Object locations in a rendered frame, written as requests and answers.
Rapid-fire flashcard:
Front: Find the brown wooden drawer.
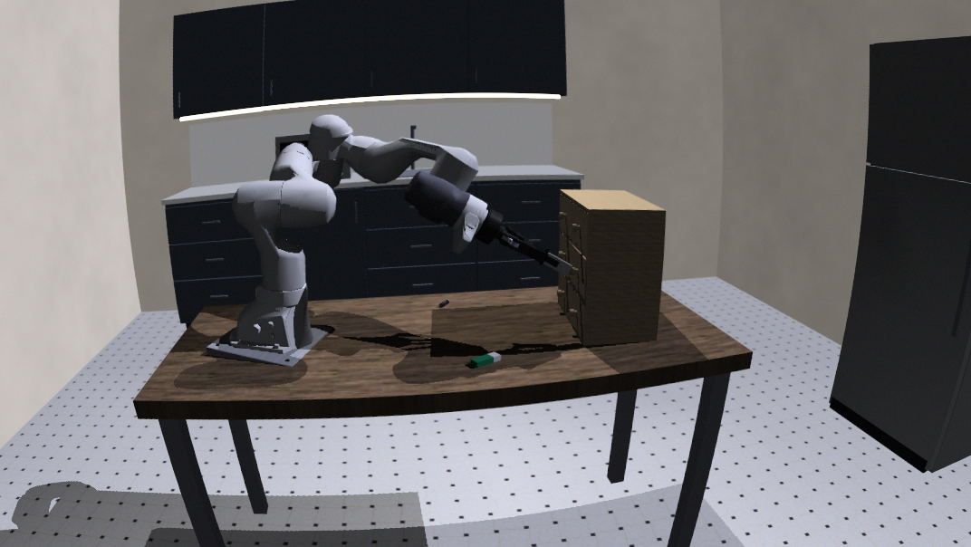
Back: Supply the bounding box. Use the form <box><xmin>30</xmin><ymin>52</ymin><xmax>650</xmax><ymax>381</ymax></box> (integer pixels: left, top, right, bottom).
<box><xmin>557</xmin><ymin>273</ymin><xmax>571</xmax><ymax>318</ymax></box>
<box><xmin>569</xmin><ymin>285</ymin><xmax>585</xmax><ymax>340</ymax></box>
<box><xmin>570</xmin><ymin>245</ymin><xmax>587</xmax><ymax>300</ymax></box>
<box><xmin>559</xmin><ymin>194</ymin><xmax>572</xmax><ymax>239</ymax></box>
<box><xmin>558</xmin><ymin>232</ymin><xmax>572</xmax><ymax>264</ymax></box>
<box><xmin>572</xmin><ymin>203</ymin><xmax>588</xmax><ymax>254</ymax></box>

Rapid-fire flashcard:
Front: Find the small dark brown chest of drawers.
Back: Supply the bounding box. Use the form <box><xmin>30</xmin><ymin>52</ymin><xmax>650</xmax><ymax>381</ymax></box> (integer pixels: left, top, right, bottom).
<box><xmin>560</xmin><ymin>189</ymin><xmax>666</xmax><ymax>346</ymax></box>

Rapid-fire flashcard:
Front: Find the green and white eraser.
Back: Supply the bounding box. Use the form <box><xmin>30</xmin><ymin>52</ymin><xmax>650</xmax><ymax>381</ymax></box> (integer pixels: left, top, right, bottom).
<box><xmin>470</xmin><ymin>352</ymin><xmax>501</xmax><ymax>368</ymax></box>

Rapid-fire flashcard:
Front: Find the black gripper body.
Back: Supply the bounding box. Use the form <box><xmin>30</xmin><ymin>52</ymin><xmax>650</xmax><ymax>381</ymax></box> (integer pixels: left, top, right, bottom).
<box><xmin>475</xmin><ymin>209</ymin><xmax>519</xmax><ymax>245</ymax></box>

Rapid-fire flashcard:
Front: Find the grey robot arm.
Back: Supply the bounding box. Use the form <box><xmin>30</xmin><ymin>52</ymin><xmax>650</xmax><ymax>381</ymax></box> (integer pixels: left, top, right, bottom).
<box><xmin>229</xmin><ymin>115</ymin><xmax>488</xmax><ymax>354</ymax></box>

